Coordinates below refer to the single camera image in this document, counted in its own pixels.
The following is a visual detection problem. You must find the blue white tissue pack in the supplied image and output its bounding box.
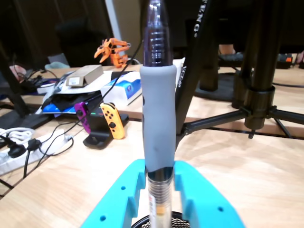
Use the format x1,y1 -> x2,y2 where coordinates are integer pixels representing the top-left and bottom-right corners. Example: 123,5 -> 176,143
100,71 -> 143,106

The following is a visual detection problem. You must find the black power plug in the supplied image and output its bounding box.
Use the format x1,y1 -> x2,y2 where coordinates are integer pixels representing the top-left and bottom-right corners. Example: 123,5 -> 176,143
0,135 -> 27,159
23,138 -> 43,179

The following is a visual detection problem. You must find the clear pen grey grip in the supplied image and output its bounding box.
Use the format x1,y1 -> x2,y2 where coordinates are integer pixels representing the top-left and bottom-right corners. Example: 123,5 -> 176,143
139,0 -> 178,228

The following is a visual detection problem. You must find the black metal stand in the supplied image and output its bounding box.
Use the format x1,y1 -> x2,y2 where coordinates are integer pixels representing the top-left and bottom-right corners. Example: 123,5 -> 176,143
0,42 -> 52,130

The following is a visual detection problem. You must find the orange game controller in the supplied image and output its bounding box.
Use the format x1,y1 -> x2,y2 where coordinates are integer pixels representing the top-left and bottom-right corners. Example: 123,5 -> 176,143
99,102 -> 126,140

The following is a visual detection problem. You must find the black controller dock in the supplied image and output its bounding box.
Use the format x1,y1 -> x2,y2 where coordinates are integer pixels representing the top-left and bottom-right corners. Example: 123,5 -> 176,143
82,113 -> 130,150

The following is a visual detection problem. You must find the white coiled cable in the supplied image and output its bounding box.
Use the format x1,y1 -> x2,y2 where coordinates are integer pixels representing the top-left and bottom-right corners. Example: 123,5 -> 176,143
0,127 -> 36,146

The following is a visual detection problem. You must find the black chair base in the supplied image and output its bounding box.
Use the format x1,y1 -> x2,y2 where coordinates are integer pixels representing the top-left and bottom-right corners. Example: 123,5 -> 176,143
193,71 -> 240,102

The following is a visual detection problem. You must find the black mesh pen holder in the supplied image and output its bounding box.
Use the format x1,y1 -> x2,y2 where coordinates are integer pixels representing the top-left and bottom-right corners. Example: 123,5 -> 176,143
130,210 -> 190,228

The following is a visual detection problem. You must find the black tripod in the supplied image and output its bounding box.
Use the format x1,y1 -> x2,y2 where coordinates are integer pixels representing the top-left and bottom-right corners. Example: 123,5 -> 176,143
174,0 -> 304,148

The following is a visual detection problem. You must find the brown cardboard box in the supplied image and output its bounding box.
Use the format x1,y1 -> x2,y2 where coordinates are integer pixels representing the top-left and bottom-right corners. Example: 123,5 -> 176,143
65,64 -> 104,88

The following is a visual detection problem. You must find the white power strip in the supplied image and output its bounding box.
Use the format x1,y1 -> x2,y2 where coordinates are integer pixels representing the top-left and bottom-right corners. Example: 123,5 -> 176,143
0,129 -> 73,177

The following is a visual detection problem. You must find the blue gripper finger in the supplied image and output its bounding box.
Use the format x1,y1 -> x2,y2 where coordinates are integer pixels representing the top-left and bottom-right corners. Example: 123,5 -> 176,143
173,160 -> 246,228
80,158 -> 147,228

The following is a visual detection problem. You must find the purple game controller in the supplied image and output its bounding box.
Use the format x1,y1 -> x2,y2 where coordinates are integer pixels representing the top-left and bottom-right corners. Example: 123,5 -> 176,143
74,101 -> 92,134

